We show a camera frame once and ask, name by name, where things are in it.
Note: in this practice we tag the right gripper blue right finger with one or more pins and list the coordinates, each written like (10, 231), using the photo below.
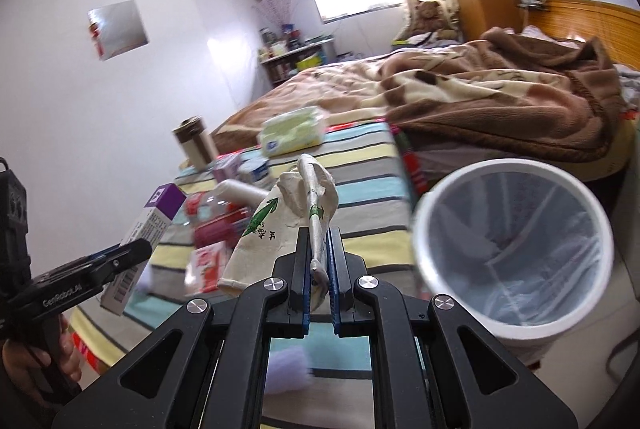
(336, 269)

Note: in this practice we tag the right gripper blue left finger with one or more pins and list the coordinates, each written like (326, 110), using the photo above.
(300, 287)

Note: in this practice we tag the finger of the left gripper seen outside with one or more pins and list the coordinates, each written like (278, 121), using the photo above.
(115, 260)

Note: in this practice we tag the beige paper bag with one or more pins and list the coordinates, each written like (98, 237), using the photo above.
(305, 196)

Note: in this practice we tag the purple white carton box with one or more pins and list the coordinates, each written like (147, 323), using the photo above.
(156, 216)

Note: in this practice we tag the white round trash bin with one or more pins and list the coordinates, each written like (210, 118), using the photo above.
(523, 246)

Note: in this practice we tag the person's left hand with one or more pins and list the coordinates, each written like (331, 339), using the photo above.
(21, 362)

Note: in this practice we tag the red can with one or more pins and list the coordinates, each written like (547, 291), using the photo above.
(228, 228)

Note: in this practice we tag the red strawberry milk carton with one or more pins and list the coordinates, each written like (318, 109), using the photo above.
(205, 268)

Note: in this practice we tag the white blue can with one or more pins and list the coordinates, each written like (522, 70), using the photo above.
(255, 172)

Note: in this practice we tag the clear plastic bottle red label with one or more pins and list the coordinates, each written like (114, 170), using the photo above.
(201, 207)

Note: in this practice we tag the small pink purple carton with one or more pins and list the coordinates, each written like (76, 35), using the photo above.
(227, 167)

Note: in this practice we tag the green tissue pack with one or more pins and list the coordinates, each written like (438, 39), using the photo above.
(293, 131)

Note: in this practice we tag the brown beige thermos cup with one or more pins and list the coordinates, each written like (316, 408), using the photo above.
(196, 142)

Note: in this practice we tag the cluttered shelf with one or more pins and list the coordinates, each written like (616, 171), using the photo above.
(284, 55)

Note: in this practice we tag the brown fleece blanket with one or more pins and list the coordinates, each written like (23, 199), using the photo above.
(505, 92)

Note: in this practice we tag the brown teddy bear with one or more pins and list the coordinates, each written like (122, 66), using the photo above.
(430, 19)

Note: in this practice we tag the wooden headboard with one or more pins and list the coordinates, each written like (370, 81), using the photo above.
(617, 27)

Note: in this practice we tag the silver wall panel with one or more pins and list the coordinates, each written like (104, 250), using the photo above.
(116, 29)

